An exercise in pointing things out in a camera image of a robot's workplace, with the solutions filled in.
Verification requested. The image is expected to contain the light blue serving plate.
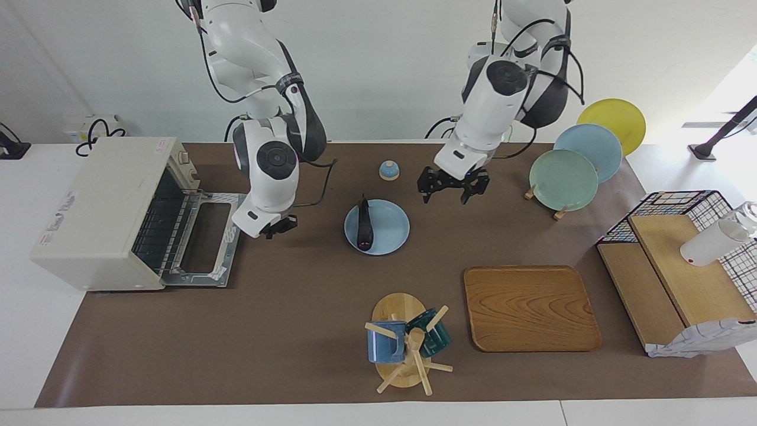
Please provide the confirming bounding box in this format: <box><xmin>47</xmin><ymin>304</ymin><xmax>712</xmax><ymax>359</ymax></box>
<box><xmin>344</xmin><ymin>199</ymin><xmax>410</xmax><ymax>256</ymax></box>

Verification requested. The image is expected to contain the dark purple eggplant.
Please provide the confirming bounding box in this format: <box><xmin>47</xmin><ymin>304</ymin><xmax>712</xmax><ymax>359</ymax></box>
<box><xmin>356</xmin><ymin>194</ymin><xmax>374</xmax><ymax>252</ymax></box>

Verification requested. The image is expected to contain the cream toaster oven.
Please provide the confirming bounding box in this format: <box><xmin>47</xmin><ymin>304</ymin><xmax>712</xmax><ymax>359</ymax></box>
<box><xmin>30</xmin><ymin>137</ymin><xmax>248</xmax><ymax>292</ymax></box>

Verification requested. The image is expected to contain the brown table mat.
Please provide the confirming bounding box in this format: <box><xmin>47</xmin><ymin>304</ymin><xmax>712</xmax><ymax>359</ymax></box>
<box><xmin>34</xmin><ymin>142</ymin><xmax>757</xmax><ymax>408</ymax></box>

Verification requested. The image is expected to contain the wooden plate rack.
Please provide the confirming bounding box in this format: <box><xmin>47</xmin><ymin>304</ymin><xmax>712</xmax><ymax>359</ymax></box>
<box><xmin>524</xmin><ymin>185</ymin><xmax>570</xmax><ymax>221</ymax></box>

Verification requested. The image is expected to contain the pale green plate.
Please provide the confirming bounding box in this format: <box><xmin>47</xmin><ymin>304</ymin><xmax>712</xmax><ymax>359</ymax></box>
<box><xmin>529</xmin><ymin>149</ymin><xmax>599</xmax><ymax>212</ymax></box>

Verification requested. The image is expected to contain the wooden mug tree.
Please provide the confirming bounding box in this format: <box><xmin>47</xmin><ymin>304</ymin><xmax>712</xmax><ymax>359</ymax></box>
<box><xmin>364</xmin><ymin>292</ymin><xmax>454</xmax><ymax>396</ymax></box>

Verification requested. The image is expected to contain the brown wooden tray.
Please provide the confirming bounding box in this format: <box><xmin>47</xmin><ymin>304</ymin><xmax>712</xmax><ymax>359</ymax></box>
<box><xmin>463</xmin><ymin>265</ymin><xmax>603</xmax><ymax>353</ymax></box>

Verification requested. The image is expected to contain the light blue racked plate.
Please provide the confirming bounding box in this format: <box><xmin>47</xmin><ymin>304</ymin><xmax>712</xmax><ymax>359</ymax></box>
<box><xmin>554</xmin><ymin>123</ymin><xmax>623</xmax><ymax>184</ymax></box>

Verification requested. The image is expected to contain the dark green mug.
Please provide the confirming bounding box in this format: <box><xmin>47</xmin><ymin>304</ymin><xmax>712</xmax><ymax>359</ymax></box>
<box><xmin>405</xmin><ymin>308</ymin><xmax>452</xmax><ymax>357</ymax></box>

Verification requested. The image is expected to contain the blue mug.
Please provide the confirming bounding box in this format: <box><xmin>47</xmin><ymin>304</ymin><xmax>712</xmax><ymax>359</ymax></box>
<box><xmin>367</xmin><ymin>320</ymin><xmax>407</xmax><ymax>364</ymax></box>

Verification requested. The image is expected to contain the yellow plate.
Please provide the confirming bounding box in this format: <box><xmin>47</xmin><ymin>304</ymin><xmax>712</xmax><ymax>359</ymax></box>
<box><xmin>577</xmin><ymin>98</ymin><xmax>647</xmax><ymax>157</ymax></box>

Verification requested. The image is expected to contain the white power strip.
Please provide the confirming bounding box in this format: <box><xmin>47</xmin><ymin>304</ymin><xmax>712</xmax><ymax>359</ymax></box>
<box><xmin>64</xmin><ymin>114</ymin><xmax>122</xmax><ymax>143</ymax></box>

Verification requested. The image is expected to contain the light wooden shelf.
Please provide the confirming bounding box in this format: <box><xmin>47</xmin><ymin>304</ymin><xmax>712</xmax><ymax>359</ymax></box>
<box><xmin>596</xmin><ymin>214</ymin><xmax>757</xmax><ymax>356</ymax></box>

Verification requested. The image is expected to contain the white cup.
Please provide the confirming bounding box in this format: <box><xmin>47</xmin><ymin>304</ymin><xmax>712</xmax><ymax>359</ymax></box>
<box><xmin>680</xmin><ymin>201</ymin><xmax>757</xmax><ymax>267</ymax></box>

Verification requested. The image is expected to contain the black stand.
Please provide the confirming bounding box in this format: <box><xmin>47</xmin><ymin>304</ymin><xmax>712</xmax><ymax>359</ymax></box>
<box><xmin>688</xmin><ymin>95</ymin><xmax>757</xmax><ymax>162</ymax></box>

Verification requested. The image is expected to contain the white patterned cloth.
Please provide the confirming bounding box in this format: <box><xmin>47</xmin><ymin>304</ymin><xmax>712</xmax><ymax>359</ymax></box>
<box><xmin>646</xmin><ymin>318</ymin><xmax>757</xmax><ymax>359</ymax></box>

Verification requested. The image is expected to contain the black device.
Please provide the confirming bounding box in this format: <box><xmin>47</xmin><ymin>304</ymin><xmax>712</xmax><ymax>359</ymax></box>
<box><xmin>0</xmin><ymin>122</ymin><xmax>31</xmax><ymax>160</ymax></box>

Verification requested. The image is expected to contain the black cable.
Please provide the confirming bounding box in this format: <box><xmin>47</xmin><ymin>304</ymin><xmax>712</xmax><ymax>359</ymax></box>
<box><xmin>75</xmin><ymin>118</ymin><xmax>127</xmax><ymax>157</ymax></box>

